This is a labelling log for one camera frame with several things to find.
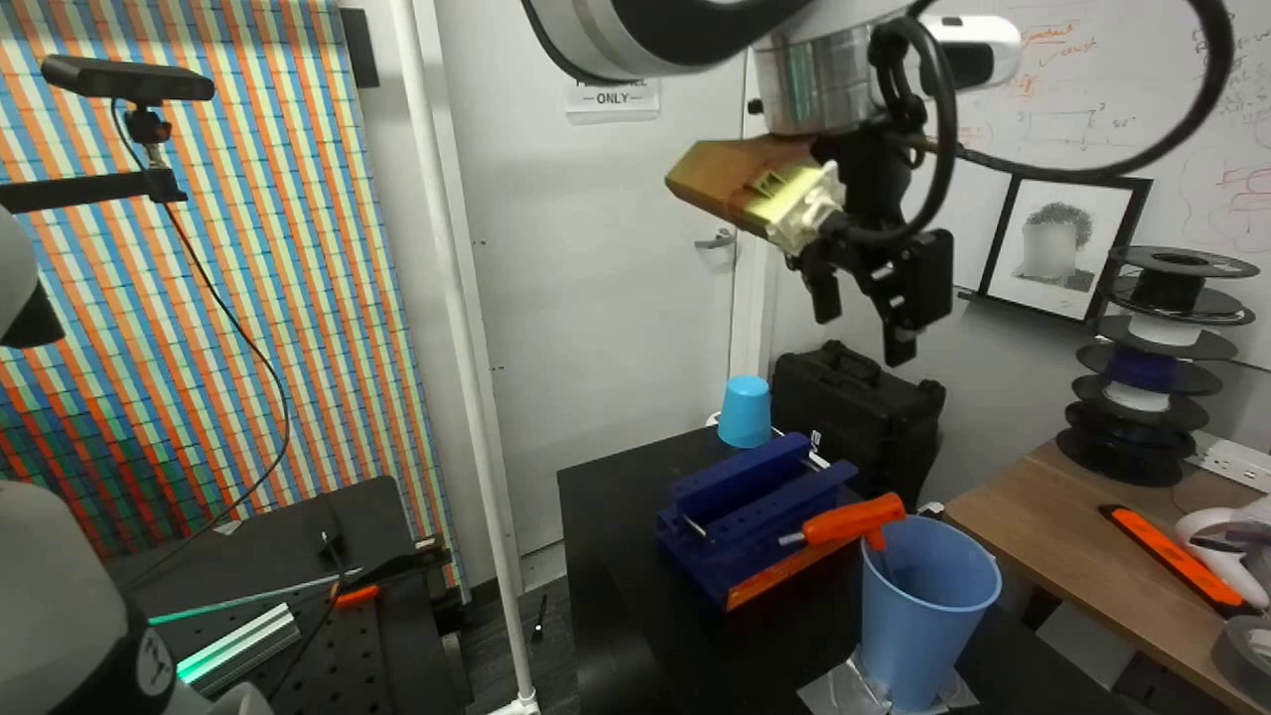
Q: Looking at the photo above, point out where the white camera head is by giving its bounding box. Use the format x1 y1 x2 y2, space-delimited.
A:
921 8 1026 93

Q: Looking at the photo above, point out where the orange box cutter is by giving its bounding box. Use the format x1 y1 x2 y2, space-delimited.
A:
1096 501 1251 617

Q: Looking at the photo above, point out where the blue block holder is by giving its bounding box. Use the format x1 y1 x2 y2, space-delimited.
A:
652 429 866 617

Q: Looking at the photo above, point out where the stack of filament spools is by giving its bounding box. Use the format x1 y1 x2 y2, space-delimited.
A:
1056 243 1262 488

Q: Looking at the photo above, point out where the green lit metal bar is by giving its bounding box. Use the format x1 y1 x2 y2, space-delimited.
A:
141 571 341 696

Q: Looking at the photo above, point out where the orange handled tool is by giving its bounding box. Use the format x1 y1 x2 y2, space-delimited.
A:
773 488 912 558

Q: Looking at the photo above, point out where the small orange clip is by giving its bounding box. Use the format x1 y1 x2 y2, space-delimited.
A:
327 579 386 617

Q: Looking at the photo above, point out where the small blue cup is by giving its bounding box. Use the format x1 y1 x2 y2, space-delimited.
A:
715 371 780 452

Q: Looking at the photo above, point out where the framed portrait picture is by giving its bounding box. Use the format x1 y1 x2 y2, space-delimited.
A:
976 166 1157 329

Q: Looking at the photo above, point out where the white wall label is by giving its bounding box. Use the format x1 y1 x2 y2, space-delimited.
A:
564 80 664 128

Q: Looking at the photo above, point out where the white frame pole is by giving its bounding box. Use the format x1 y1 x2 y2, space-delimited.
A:
388 0 544 715

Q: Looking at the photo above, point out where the brown wrist mount block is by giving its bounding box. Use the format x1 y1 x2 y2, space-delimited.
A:
664 128 851 263

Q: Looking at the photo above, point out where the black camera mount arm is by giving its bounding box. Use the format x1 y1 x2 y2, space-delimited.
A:
0 163 190 218

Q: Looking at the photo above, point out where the black perforated board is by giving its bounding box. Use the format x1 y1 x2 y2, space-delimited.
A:
108 472 468 715

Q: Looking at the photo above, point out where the colourful striped cloth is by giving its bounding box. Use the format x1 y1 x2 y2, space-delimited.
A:
0 0 458 564

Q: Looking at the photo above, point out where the white handheld controller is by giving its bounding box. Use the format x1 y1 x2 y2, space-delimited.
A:
1173 492 1271 603

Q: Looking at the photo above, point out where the thin black camera cable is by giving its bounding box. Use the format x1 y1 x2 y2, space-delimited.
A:
108 101 295 531

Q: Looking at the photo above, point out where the black camera bar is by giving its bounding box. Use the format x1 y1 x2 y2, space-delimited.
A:
37 52 217 109

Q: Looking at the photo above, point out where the grey white rounded housing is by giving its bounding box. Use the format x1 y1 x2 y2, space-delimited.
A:
0 478 177 715

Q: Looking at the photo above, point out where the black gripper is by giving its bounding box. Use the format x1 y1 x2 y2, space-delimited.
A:
797 222 960 375

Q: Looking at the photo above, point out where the black carrying case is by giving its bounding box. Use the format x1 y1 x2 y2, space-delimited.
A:
770 337 948 509

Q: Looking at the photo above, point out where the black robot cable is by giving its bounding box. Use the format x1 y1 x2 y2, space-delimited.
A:
866 0 1238 253

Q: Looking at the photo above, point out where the large light blue cup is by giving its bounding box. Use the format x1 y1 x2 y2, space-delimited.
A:
852 514 1010 715

